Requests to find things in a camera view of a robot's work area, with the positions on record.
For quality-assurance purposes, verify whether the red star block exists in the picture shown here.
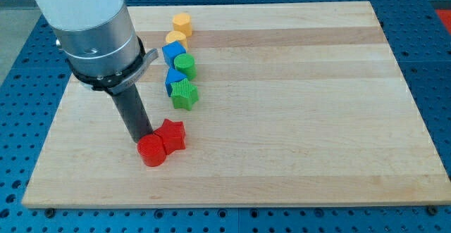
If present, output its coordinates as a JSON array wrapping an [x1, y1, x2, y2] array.
[[154, 119, 186, 155]]

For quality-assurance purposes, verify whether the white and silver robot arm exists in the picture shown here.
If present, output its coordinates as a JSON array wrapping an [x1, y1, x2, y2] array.
[[35, 0, 159, 95]]

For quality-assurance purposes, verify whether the green star block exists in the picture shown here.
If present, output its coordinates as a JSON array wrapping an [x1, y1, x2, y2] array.
[[171, 78, 199, 111]]

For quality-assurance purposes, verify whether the green cylinder block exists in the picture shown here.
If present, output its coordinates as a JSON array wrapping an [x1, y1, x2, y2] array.
[[174, 53, 197, 80]]

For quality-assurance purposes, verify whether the blue triangular block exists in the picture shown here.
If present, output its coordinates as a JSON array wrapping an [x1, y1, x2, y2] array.
[[165, 68, 187, 96]]

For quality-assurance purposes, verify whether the light wooden board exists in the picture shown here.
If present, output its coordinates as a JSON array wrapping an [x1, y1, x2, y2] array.
[[22, 1, 450, 209]]

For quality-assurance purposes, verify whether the blue cube block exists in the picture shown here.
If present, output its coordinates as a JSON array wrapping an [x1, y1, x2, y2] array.
[[162, 41, 186, 68]]

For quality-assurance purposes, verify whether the red cylinder block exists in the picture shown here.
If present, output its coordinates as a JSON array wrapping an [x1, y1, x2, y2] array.
[[137, 134, 166, 167]]

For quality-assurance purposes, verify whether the yellow half-round block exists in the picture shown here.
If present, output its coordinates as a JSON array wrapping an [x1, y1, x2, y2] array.
[[165, 30, 188, 50]]

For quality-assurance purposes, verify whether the yellow cylinder block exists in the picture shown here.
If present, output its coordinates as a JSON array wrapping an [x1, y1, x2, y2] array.
[[172, 13, 192, 37]]

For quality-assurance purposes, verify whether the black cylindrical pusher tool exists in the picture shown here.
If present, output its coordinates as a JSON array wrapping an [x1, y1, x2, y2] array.
[[112, 85, 154, 143]]

